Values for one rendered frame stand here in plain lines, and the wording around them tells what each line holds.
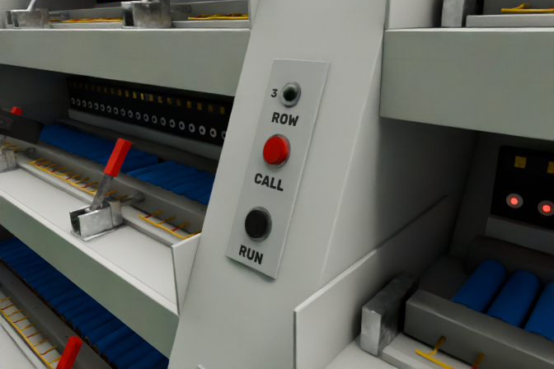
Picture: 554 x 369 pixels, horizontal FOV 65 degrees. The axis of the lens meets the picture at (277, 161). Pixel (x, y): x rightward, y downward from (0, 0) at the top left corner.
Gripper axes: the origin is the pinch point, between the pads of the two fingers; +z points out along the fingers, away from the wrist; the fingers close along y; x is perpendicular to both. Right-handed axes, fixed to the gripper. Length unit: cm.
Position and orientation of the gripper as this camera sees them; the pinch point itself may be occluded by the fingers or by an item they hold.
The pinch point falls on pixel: (7, 123)
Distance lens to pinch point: 67.1
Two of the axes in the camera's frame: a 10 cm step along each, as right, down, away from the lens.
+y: 7.5, 1.9, -6.3
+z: 5.8, 2.8, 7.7
